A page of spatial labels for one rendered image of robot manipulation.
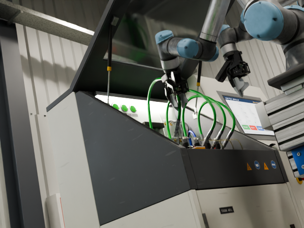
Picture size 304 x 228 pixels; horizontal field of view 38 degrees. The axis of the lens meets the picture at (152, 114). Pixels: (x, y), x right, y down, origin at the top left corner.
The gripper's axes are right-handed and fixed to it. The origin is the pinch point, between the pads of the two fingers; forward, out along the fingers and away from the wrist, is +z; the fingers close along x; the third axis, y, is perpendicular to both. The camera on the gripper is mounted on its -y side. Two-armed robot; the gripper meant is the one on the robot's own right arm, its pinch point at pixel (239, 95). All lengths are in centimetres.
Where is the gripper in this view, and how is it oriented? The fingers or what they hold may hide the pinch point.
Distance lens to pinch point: 206.1
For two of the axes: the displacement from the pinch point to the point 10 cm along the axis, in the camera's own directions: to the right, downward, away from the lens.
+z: 2.3, 9.2, -3.3
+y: 6.5, -4.0, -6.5
